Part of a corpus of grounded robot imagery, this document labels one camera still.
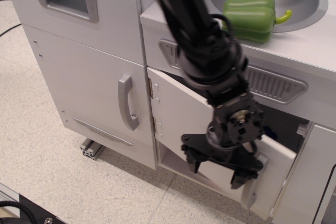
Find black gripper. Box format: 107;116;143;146
181;134;261;189

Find white cabinet door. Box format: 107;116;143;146
148;68;296;220
272;124;335;223

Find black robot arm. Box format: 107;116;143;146
157;0;265;189

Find white toy kitchen cabinet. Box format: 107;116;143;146
140;0;335;223

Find blue toy grapes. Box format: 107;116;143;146
264;126;278;140

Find grey vent panel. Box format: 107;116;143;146
158;39;308;104

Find silver fridge emblem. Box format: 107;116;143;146
73;117;134;146

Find aluminium extrusion foot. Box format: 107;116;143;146
80;138;105;161

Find green toy bell pepper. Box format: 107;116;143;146
223;0;292;43

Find white toy fridge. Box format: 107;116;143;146
12;0;156;169

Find grey fridge door handle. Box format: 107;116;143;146
118;74;139;131

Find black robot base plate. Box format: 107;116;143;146
0;194;67;224

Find black floor cable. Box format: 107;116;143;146
0;0;22;37

